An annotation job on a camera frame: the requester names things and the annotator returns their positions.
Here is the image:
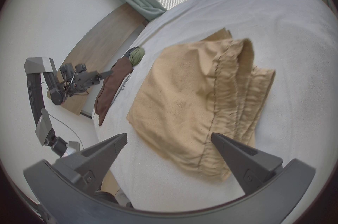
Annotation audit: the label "brown garment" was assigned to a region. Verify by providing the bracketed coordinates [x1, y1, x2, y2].
[94, 57, 133, 126]

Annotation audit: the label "tan shorts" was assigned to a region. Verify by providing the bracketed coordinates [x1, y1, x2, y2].
[126, 28, 276, 182]

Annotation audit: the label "white garment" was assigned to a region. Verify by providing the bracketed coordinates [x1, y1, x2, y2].
[110, 73, 132, 108]

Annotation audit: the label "bed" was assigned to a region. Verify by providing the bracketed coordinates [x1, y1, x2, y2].
[46, 0, 338, 211]

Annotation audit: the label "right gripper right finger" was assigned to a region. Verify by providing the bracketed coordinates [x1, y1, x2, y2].
[211, 132, 283, 196]

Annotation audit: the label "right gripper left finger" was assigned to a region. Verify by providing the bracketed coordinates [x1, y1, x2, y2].
[54, 133, 128, 195]

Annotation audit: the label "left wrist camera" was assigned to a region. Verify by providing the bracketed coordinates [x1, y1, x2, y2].
[60, 62, 75, 77]

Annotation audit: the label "black cable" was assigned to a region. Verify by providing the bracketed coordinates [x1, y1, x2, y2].
[49, 115, 83, 148]

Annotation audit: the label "green garment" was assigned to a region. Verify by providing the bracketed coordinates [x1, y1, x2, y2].
[129, 47, 146, 67]

